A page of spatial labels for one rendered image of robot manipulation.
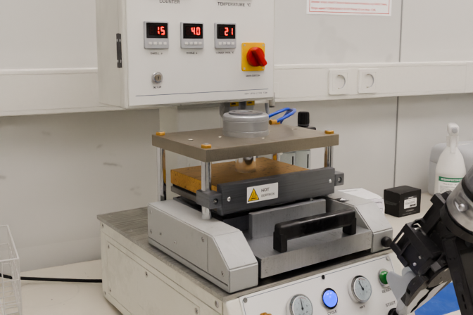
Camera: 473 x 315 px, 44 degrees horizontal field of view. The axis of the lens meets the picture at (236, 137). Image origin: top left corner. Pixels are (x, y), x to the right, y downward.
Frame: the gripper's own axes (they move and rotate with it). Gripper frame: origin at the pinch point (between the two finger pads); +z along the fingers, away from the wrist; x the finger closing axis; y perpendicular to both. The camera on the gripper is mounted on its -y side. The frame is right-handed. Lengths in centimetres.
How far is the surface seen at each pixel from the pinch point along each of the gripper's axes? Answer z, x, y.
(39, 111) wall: 20, 34, 76
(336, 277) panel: -1.7, 9.5, 8.1
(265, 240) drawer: -2.4, 18.0, 16.9
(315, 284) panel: -1.6, 13.7, 8.0
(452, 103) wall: 17, -94, 63
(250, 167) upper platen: -2.7, 12.3, 31.4
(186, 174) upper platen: 1.1, 21.7, 35.3
